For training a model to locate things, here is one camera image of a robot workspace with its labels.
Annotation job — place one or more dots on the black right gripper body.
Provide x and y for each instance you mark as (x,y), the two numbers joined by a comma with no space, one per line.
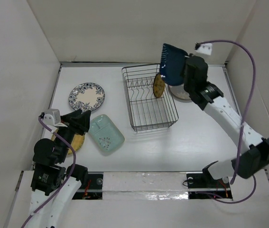
(186,85)

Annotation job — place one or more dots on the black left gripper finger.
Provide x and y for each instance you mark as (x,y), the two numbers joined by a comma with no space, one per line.
(84,122)
(70,116)

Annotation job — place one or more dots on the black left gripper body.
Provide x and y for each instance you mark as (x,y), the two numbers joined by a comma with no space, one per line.
(68,132)

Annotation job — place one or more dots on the dark blue leaf dish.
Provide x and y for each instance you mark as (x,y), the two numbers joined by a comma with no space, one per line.
(171,64)

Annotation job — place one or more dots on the grey reindeer plate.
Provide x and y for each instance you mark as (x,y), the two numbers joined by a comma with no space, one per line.
(179,93)

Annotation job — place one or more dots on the yellow patterned round plate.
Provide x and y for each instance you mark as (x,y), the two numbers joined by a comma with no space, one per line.
(158,86)

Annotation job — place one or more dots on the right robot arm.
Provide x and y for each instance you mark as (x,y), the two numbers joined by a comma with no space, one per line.
(253,148)

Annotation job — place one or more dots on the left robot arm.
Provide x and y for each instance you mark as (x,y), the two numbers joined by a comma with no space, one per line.
(56,177)

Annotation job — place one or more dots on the yellow woven round plate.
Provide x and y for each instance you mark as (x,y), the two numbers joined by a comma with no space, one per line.
(76,143)

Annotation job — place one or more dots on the blue floral white plate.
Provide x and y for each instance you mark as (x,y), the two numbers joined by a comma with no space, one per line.
(86,96)

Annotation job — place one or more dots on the light green rectangular tray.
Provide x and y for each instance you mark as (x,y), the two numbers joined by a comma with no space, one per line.
(105,134)

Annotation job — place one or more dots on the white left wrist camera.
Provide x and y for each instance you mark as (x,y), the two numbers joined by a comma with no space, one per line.
(51,117)

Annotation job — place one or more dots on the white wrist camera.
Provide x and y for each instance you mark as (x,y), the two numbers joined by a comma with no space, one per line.
(204,48)
(51,117)

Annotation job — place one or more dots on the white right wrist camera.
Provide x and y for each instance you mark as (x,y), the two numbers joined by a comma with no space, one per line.
(204,48)

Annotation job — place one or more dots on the grey wire dish rack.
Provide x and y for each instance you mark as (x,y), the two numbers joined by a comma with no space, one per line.
(146,112)

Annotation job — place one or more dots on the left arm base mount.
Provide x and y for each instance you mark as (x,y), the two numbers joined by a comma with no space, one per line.
(95,181)

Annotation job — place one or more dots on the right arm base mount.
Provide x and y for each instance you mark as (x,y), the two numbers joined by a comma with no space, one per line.
(198,180)

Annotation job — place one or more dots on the metal front rail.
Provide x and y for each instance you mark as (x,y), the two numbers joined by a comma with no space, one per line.
(184,188)

